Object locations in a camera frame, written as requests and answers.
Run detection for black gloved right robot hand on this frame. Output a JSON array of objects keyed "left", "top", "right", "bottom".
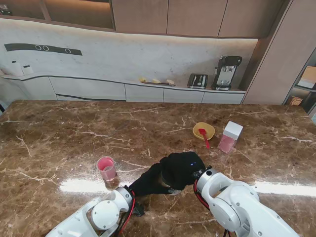
[{"left": 160, "top": 152, "right": 206, "bottom": 191}]

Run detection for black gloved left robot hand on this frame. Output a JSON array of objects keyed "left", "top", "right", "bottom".
[{"left": 129, "top": 161, "right": 175, "bottom": 198}]

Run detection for clear grain jar with label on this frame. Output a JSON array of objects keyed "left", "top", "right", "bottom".
[{"left": 160, "top": 179, "right": 182, "bottom": 197}]

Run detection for red plastic scoop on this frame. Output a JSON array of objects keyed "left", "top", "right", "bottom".
[{"left": 198, "top": 128, "right": 211, "bottom": 150}]

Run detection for pink plastic measuring cup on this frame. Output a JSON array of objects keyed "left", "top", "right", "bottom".
[{"left": 96, "top": 156, "right": 117, "bottom": 183}]

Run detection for yellow plastic bowl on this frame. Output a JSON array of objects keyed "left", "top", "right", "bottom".
[{"left": 192, "top": 121, "right": 216, "bottom": 141}]

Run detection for clear airtight container white lid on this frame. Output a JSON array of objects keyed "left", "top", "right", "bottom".
[{"left": 217, "top": 120, "right": 244, "bottom": 154}]

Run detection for white square container lid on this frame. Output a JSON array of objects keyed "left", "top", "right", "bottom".
[{"left": 224, "top": 120, "right": 244, "bottom": 139}]

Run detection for dark serving board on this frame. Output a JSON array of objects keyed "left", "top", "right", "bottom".
[{"left": 144, "top": 81, "right": 176, "bottom": 87}]

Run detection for black silver toaster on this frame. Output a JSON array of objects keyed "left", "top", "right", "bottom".
[{"left": 187, "top": 73, "right": 208, "bottom": 89}]

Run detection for white counter with drawers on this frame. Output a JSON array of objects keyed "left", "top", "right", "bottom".
[{"left": 0, "top": 73, "right": 247, "bottom": 104}]

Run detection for black espresso machine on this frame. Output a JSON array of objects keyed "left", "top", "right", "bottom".
[{"left": 211, "top": 55, "right": 242, "bottom": 91}]

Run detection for orange printed box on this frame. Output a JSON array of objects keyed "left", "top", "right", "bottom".
[{"left": 289, "top": 95, "right": 303, "bottom": 107}]

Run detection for brown tall cabinet panel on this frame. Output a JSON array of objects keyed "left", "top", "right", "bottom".
[{"left": 241, "top": 0, "right": 316, "bottom": 106}]

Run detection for beige cardboard box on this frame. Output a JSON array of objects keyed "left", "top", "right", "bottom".
[{"left": 297, "top": 66, "right": 316, "bottom": 89}]

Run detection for tall white bottle black cap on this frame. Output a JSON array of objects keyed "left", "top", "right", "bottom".
[{"left": 11, "top": 60, "right": 22, "bottom": 77}]

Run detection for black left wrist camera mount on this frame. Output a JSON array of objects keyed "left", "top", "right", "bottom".
[{"left": 133, "top": 201, "right": 146, "bottom": 218}]

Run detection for red black right arm cables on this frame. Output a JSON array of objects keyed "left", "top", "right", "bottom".
[{"left": 194, "top": 181, "right": 210, "bottom": 210}]

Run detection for red black arm cables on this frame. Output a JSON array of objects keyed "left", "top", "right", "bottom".
[
  {"left": 194, "top": 181, "right": 210, "bottom": 210},
  {"left": 116, "top": 190, "right": 136, "bottom": 237}
]

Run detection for red black left arm cables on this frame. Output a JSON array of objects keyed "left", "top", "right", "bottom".
[{"left": 116, "top": 190, "right": 136, "bottom": 237}]

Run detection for brown wooden wall cabinets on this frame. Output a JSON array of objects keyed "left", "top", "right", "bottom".
[{"left": 0, "top": 0, "right": 292, "bottom": 39}]

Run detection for black wall panel with rings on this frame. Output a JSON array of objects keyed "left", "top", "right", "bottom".
[{"left": 4, "top": 43, "right": 82, "bottom": 57}]

